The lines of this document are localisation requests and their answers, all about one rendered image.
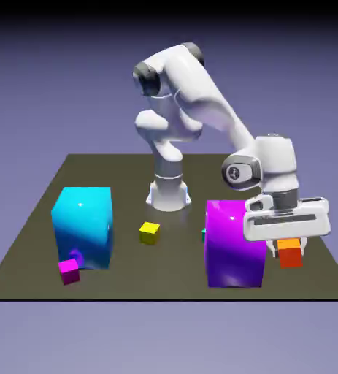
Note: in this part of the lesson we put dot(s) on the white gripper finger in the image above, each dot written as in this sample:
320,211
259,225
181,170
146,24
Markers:
302,246
271,247

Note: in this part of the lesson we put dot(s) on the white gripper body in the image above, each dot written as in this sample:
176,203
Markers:
288,225

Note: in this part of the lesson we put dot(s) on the small orange cube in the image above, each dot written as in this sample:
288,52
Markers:
289,254

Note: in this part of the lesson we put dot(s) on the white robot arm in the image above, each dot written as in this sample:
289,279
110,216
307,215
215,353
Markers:
197,96

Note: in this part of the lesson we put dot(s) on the small teal cube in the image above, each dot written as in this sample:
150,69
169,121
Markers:
203,233

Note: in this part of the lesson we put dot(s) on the small yellow cube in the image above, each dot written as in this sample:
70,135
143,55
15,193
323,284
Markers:
149,233

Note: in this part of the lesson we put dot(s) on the small magenta cube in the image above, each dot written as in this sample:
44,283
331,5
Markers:
68,271

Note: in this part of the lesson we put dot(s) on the large purple box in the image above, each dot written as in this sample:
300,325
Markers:
233,245

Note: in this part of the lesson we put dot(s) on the large cyan box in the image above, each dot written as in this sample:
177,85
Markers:
82,225

